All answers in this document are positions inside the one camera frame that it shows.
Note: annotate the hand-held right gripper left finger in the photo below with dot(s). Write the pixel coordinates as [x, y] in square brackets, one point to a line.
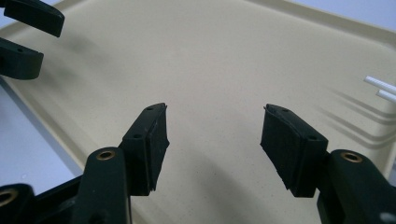
[143, 155]

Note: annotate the white chopstick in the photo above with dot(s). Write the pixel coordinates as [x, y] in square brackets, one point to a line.
[381, 83]
[387, 95]

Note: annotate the white board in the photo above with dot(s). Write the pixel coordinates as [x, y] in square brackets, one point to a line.
[28, 149]

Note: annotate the beige plastic tray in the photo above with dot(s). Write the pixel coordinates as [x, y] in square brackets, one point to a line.
[202, 62]

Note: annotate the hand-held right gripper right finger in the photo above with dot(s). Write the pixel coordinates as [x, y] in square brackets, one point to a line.
[295, 149]

